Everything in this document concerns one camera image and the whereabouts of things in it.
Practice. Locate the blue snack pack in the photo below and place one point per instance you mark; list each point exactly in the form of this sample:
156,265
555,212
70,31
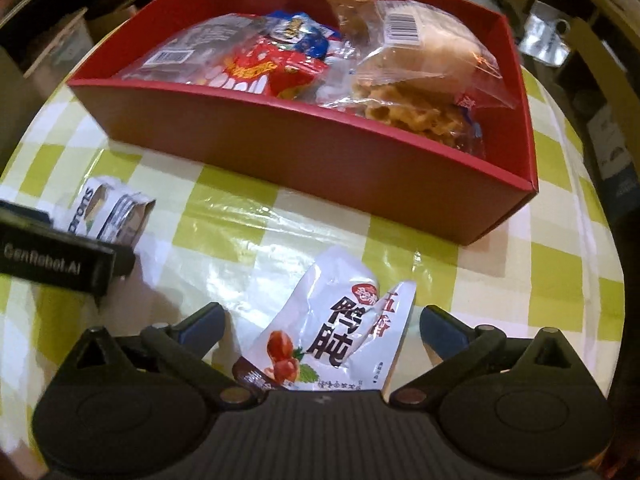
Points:
301,33

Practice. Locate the silver foil bag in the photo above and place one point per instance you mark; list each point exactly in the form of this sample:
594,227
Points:
544,35

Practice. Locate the white rice cake bag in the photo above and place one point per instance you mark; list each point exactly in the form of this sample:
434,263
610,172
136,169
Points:
430,50

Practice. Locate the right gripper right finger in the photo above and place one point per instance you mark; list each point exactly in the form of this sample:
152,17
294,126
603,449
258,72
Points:
466,352

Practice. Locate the yellow waffle snack bag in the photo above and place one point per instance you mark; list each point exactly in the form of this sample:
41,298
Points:
423,113

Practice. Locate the gold foil snack pack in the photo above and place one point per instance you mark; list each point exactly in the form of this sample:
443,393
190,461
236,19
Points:
359,20

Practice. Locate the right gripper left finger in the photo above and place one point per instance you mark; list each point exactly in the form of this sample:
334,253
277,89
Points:
182,347

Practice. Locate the red snack bag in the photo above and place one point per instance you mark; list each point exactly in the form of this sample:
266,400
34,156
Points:
264,68

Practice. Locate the white Kaprons wafer pack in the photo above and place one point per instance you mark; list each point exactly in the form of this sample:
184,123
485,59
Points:
108,210

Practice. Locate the red cardboard box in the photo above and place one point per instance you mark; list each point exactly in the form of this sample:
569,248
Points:
339,157

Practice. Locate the wooden shelf unit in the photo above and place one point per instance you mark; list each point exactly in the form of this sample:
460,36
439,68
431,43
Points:
599,85

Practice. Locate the dark clear snack bag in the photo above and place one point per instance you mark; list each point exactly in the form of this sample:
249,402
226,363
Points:
186,54

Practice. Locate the white duck gizzard pouch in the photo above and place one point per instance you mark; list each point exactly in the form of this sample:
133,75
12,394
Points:
335,332

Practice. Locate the green checkered tablecloth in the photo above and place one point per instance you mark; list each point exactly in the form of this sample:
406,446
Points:
217,236

